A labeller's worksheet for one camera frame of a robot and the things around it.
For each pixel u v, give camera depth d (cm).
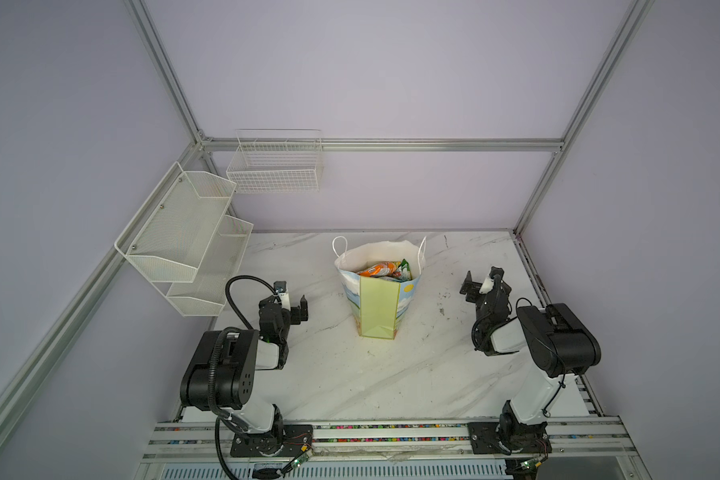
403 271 89
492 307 72
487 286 84
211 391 43
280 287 81
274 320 71
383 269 83
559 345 50
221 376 45
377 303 80
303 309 88
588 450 73
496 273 80
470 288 87
